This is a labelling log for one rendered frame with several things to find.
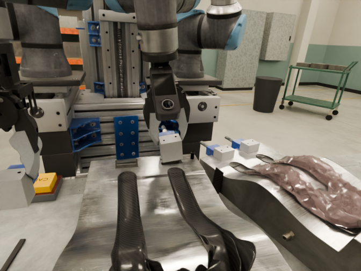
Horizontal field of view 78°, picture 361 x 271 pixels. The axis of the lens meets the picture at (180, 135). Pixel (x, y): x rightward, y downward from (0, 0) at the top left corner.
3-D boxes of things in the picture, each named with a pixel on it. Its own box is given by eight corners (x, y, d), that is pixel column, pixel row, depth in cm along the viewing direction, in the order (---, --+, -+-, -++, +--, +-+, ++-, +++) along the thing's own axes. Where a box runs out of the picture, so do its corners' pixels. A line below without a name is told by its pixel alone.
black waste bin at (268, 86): (245, 107, 450) (250, 76, 426) (264, 106, 467) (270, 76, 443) (260, 114, 409) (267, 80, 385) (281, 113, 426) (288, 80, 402)
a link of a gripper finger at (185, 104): (192, 117, 53) (182, 84, 48) (194, 120, 52) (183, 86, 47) (173, 125, 53) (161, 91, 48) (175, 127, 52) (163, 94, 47)
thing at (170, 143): (155, 135, 64) (152, 119, 62) (172, 133, 65) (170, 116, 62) (163, 163, 53) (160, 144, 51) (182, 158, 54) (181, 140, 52)
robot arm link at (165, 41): (181, 28, 40) (135, 32, 38) (182, 54, 42) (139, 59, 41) (172, 23, 46) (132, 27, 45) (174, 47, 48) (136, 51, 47)
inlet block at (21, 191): (24, 168, 47) (18, 145, 45) (50, 166, 48) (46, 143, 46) (-8, 211, 35) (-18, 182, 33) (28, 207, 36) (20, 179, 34)
